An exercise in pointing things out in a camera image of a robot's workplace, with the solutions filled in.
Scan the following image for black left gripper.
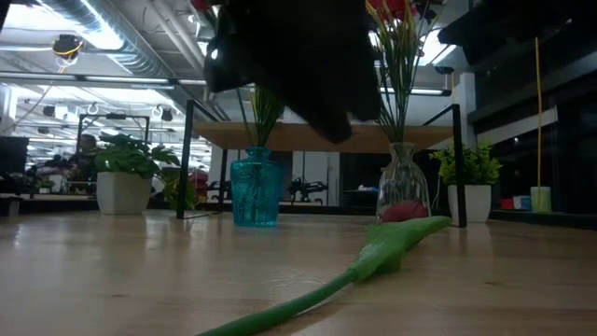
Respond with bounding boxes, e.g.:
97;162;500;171
203;0;382;145

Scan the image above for red flower bunch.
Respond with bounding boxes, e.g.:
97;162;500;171
366;0;442;206

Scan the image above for clear ribbed glass vase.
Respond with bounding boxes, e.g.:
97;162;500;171
375;142;431;224

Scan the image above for dark red tulip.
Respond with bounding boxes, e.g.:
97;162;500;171
195;200;453;336

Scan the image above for wooden shelf black legs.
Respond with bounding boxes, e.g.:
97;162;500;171
175;98;468;229

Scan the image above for long ceiling light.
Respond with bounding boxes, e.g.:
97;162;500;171
378;87;452;97
0;71;209;90

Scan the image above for blue glass vase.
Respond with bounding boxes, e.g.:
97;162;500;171
229;147;285;229

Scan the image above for red object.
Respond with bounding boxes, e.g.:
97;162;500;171
188;168;211;200

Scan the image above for yellow-green leafy plant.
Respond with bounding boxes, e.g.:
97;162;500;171
160;175;200;211

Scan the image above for dark green plant white pot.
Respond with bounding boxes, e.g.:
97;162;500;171
94;133;182;217

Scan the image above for light green plant white pot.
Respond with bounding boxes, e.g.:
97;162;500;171
428;143;504;224

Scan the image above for person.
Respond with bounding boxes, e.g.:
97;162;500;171
68;133;100;195

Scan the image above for light green cylinder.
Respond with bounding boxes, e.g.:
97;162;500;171
530;186;553;214

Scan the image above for black monitor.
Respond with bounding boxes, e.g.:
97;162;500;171
0;135;31;175

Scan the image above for yellow vertical cord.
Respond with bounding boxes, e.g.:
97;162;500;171
534;36;545;189

